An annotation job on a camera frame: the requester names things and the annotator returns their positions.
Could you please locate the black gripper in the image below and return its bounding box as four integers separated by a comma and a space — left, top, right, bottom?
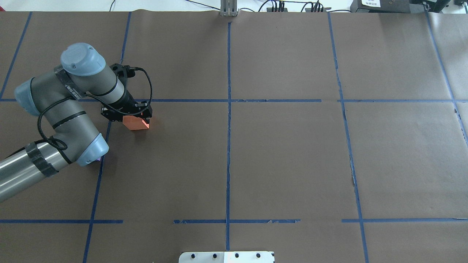
101, 93, 152, 123

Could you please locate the orange foam cube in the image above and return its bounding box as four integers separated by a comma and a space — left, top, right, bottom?
122, 115, 150, 130

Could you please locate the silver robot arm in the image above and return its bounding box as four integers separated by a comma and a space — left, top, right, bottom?
0, 43, 153, 202

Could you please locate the black computer box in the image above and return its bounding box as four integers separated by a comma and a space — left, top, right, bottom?
350, 0, 427, 14

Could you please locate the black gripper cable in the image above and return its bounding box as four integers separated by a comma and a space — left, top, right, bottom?
37, 67, 153, 151

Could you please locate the aluminium frame post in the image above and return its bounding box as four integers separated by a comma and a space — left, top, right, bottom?
220, 0, 238, 17

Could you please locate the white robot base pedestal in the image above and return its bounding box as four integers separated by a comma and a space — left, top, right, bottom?
178, 251, 275, 263

